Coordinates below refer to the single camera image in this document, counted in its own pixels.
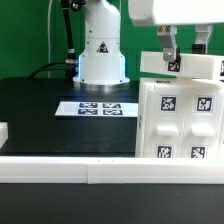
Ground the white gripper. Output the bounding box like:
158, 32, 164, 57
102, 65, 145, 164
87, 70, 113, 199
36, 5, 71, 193
128, 0, 224, 62

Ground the white cabinet top block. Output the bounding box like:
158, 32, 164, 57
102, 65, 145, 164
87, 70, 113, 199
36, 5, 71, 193
140, 51, 224, 81

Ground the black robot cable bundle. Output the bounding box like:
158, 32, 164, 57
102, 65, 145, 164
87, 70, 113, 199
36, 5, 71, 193
27, 0, 86, 80

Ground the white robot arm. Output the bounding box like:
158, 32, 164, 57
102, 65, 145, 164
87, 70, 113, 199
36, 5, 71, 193
60, 0, 224, 88

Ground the white cabinet body box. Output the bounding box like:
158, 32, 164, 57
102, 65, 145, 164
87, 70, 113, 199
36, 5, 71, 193
135, 78, 224, 158

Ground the white marker base sheet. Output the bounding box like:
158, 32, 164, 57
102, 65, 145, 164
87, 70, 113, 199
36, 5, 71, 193
55, 101, 138, 117

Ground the white thin cable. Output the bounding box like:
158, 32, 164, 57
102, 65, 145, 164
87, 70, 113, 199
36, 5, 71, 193
47, 0, 55, 79

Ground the white U-shaped border fence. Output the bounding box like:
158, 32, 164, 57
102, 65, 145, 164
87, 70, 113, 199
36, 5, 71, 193
0, 121, 224, 185

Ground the white cabinet door panel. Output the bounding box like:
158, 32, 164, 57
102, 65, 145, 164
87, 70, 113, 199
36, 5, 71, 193
143, 84, 185, 159

